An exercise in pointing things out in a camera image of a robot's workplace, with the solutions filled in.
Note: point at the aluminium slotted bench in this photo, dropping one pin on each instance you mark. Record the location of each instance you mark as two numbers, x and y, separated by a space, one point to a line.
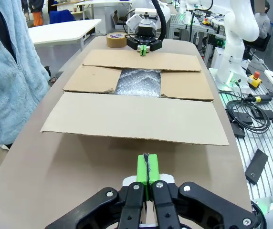
246 143

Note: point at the clear bubble wrap sheet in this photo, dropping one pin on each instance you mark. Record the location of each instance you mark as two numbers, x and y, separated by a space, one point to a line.
139 83

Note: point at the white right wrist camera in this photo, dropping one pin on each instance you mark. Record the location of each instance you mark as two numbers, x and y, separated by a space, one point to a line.
145 11

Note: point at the blue chair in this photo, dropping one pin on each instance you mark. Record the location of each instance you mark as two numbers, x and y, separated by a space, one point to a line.
61 16

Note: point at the aluminium frame workbench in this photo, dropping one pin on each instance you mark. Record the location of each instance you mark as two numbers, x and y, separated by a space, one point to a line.
181 28

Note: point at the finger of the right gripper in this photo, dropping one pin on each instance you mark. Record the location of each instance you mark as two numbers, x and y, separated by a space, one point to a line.
154 45
133 43

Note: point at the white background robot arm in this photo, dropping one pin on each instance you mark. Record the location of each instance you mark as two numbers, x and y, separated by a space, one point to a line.
193 3

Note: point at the person in blue fleece jacket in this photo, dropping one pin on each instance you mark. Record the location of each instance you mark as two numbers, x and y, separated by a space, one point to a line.
7 71

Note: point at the yellow emergency stop button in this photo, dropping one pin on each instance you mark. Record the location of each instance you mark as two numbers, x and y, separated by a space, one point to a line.
254 82
206 22

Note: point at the white rounded table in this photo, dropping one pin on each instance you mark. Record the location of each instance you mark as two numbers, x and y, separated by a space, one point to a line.
60 31

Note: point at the white control box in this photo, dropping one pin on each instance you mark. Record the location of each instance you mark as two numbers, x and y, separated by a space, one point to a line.
218 57

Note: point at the small black flat box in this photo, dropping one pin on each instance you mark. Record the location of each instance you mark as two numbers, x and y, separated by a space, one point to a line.
244 118
238 131

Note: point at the white background desk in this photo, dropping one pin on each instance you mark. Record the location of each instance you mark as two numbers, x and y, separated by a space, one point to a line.
98 4

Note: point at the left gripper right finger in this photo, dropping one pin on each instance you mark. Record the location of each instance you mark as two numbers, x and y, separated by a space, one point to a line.
165 202

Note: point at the black flat box with logo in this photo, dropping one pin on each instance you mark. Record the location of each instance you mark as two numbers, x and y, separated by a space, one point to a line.
257 167

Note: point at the seated person in grey sweater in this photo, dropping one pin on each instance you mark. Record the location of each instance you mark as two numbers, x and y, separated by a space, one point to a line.
263 26

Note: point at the brown packing tape roll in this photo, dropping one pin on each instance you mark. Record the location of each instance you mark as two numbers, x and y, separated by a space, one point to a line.
116 42

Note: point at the person in orange trousers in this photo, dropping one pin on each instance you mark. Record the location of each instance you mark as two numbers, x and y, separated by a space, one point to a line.
37 16

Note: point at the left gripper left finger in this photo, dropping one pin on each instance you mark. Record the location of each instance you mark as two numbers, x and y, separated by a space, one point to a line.
131 202

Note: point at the large brown cardboard box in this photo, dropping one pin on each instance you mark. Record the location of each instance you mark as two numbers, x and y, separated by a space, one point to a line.
136 114

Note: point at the black plug with yellow label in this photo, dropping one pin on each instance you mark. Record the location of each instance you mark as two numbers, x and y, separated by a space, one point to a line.
258 98

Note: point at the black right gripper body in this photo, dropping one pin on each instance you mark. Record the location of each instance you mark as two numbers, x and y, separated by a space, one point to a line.
147 32

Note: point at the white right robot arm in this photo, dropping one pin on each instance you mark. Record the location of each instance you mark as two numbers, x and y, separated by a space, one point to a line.
234 35

